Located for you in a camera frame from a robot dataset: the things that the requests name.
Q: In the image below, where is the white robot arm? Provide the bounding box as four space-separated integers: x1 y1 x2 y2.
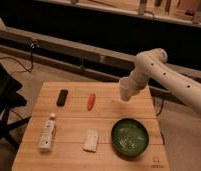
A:
129 48 201 115

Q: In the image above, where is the green ceramic bowl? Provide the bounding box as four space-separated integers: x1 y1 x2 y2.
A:
111 118 149 158

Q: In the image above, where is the orange carrot toy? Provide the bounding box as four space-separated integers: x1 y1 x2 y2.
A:
87 93 96 111

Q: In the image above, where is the white sponge block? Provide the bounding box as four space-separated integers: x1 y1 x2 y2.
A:
83 129 99 152

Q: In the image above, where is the black rectangular block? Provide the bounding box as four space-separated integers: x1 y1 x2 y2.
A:
57 89 68 106

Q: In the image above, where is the white bottle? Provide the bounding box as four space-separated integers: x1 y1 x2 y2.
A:
38 113 56 152

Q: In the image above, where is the black office chair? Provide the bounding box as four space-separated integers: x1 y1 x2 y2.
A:
0 63 30 149

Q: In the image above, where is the black cable behind table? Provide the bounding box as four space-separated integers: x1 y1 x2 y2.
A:
153 94 166 118

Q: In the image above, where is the black cable on floor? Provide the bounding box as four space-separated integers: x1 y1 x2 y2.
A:
0 39 39 75

